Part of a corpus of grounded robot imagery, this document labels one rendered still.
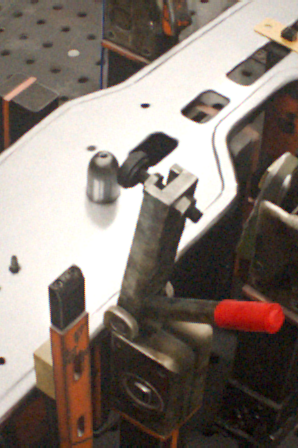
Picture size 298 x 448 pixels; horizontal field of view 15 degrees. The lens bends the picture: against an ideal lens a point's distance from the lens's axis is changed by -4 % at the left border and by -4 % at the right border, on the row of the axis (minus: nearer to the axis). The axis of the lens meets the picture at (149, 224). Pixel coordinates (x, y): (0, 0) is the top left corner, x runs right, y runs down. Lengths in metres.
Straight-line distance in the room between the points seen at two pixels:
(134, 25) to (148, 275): 0.54
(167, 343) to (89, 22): 0.97
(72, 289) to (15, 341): 0.22
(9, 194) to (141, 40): 0.33
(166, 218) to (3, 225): 0.30
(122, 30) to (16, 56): 0.41
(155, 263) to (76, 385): 0.11
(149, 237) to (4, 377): 0.21
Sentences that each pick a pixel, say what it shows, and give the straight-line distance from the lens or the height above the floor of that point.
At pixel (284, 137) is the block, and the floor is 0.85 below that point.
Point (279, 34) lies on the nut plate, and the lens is 1.30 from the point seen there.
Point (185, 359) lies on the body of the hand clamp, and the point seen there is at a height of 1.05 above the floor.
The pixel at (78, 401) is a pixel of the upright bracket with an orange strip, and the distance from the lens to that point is 0.87.
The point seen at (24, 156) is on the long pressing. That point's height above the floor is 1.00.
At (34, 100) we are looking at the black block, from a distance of 1.21.
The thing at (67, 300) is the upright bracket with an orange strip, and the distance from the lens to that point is 0.76.
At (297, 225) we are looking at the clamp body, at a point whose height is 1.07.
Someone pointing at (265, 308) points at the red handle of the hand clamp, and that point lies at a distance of 0.81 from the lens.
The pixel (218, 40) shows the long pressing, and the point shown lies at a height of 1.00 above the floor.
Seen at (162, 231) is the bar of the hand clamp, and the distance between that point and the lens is 0.81.
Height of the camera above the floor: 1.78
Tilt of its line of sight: 47 degrees down
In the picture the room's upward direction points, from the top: 3 degrees clockwise
